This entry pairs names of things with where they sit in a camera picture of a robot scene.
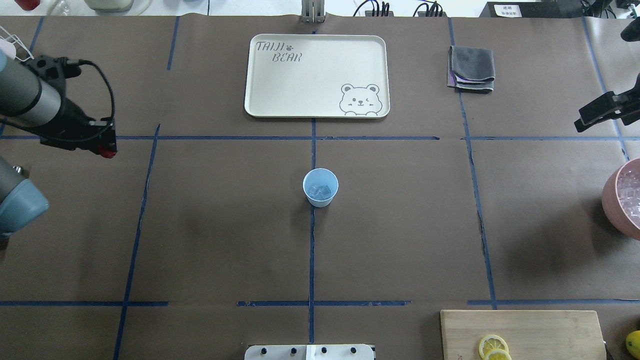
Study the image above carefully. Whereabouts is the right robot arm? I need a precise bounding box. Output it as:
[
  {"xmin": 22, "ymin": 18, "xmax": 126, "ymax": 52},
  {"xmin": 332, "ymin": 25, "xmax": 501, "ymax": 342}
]
[{"xmin": 574, "ymin": 17, "xmax": 640, "ymax": 133}]

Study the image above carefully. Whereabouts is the light blue plastic cup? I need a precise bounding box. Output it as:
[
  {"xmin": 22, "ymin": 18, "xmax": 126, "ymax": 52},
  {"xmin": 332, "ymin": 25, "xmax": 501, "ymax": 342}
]
[{"xmin": 302, "ymin": 168, "xmax": 339, "ymax": 208}]

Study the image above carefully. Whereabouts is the red strawberry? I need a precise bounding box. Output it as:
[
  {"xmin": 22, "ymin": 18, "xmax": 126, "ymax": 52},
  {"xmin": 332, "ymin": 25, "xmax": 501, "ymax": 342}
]
[{"xmin": 97, "ymin": 145, "xmax": 118, "ymax": 159}]

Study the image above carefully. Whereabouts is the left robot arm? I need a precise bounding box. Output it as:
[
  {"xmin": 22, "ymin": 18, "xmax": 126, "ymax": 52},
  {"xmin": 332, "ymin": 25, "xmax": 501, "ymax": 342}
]
[{"xmin": 0, "ymin": 54, "xmax": 118, "ymax": 239}]

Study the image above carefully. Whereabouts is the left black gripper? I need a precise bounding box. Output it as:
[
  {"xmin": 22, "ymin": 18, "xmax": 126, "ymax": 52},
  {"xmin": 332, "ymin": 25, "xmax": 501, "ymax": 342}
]
[{"xmin": 38, "ymin": 99, "xmax": 118, "ymax": 156}]

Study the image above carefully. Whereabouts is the grey folded cloth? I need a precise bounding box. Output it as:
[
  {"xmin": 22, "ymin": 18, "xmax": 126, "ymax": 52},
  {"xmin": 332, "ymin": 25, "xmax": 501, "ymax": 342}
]
[{"xmin": 446, "ymin": 45, "xmax": 496, "ymax": 94}]

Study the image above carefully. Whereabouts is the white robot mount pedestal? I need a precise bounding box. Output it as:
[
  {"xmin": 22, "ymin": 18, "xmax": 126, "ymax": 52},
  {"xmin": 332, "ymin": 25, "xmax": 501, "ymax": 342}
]
[{"xmin": 244, "ymin": 343, "xmax": 377, "ymax": 360}]

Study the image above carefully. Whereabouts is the aluminium frame post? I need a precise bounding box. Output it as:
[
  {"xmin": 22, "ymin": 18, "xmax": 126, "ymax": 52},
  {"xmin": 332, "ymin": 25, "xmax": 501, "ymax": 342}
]
[{"xmin": 301, "ymin": 0, "xmax": 326, "ymax": 24}]

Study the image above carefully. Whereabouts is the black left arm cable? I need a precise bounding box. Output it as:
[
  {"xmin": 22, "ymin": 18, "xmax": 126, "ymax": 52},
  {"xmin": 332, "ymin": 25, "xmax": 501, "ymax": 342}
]
[{"xmin": 0, "ymin": 59, "xmax": 117, "ymax": 143}]

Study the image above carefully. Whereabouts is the purple folded cloth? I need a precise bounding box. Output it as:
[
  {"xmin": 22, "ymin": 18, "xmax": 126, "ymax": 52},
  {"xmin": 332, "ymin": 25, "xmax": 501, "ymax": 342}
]
[{"xmin": 447, "ymin": 69, "xmax": 495, "ymax": 92}]

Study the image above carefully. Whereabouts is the lemon slice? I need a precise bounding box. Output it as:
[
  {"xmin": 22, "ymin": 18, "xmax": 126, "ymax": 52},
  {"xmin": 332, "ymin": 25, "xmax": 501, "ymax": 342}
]
[
  {"xmin": 482, "ymin": 348, "xmax": 512, "ymax": 360},
  {"xmin": 478, "ymin": 333, "xmax": 510, "ymax": 360}
]

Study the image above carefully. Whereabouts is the bamboo cutting board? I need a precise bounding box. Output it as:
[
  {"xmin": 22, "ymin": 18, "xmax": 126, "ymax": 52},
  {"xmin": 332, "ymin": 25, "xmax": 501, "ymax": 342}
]
[{"xmin": 439, "ymin": 309, "xmax": 607, "ymax": 360}]

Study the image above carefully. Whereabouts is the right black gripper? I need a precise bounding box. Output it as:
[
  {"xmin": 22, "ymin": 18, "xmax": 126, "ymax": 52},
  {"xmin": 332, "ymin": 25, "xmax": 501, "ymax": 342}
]
[{"xmin": 574, "ymin": 75, "xmax": 640, "ymax": 133}]

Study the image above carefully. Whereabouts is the whole yellow lemon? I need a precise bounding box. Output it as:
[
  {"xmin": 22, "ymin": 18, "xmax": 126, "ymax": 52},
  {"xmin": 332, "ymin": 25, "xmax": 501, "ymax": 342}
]
[{"xmin": 624, "ymin": 330, "xmax": 640, "ymax": 360}]

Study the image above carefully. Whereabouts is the cream bear serving tray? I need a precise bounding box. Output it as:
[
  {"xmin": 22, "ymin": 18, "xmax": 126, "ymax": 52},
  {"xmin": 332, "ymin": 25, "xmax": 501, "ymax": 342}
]
[{"xmin": 244, "ymin": 33, "xmax": 391, "ymax": 119}]

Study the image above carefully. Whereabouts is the pink bowl of ice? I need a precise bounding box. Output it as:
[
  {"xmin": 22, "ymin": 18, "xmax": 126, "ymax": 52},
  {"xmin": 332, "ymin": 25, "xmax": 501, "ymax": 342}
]
[{"xmin": 601, "ymin": 158, "xmax": 640, "ymax": 240}]

